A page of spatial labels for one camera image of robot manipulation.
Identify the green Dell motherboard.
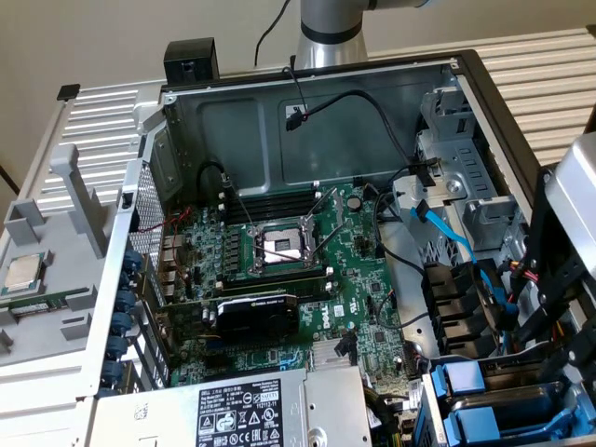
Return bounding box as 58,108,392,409
157,182,432,401

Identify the dark floor cable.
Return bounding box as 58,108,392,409
0,162,20,196

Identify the empty blue disk carrier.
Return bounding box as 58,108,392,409
441,404,596,441

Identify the CPU socket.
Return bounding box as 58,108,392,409
246,218,325,278

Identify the black looped wire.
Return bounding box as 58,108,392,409
196,159,235,199

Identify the thin black wall cable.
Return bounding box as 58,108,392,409
253,0,290,66

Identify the red yellow black power wire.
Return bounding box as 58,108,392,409
506,259,568,345

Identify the yellow black wire bundle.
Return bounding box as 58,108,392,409
364,388,406,447

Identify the locking lever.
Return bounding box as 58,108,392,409
222,172,256,230
306,186,340,224

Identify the silver finned heatsink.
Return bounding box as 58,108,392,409
310,338,360,373

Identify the black graphics card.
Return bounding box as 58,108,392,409
156,291,303,348

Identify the blue data wire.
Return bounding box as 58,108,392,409
411,197,522,332

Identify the silver hard disk blue carrier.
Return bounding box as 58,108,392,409
428,358,576,430

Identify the green RAM stick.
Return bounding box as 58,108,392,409
0,291,93,322

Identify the black wire with connector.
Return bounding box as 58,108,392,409
283,90,441,187

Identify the disk bay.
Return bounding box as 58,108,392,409
418,341,596,443

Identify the grey power supply unit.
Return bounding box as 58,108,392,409
90,365,373,447

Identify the grey plastic parts rack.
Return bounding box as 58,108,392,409
0,142,123,367

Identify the open grey PC case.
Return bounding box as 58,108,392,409
76,48,596,447

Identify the black data wire angled plug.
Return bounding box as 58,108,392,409
333,329,359,367

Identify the silver CPU chip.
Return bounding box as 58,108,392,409
0,253,53,298

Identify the black box-shaped bracket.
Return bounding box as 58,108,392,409
163,37,221,86

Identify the thin red black wire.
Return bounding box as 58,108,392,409
282,66,311,121

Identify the black RAM slot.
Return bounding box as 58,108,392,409
217,195,322,215
225,204,320,223
297,283,334,303
217,182,322,202
225,193,320,210

